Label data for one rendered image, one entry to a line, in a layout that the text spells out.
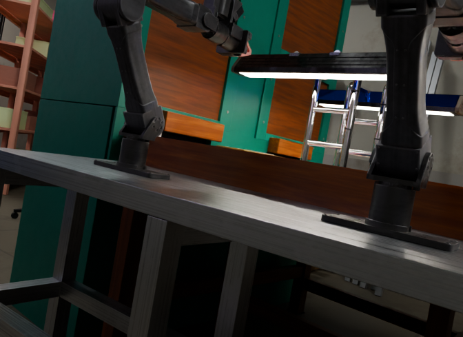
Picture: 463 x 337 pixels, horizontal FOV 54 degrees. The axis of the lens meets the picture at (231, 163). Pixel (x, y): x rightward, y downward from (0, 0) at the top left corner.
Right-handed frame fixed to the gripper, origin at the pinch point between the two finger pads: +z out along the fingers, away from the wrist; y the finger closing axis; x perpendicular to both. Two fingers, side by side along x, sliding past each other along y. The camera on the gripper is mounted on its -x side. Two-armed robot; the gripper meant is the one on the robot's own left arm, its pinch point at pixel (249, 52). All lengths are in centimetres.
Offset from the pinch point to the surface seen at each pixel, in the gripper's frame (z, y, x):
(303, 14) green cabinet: 79, 31, -45
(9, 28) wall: 195, 543, -93
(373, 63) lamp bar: 13.4, -33.7, -1.4
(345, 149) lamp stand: 33.9, -22.1, 21.7
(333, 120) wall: 274, 92, -28
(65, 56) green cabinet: -10, 78, 6
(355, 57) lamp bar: 15.3, -27.1, -3.7
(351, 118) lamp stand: 33.4, -22.1, 11.1
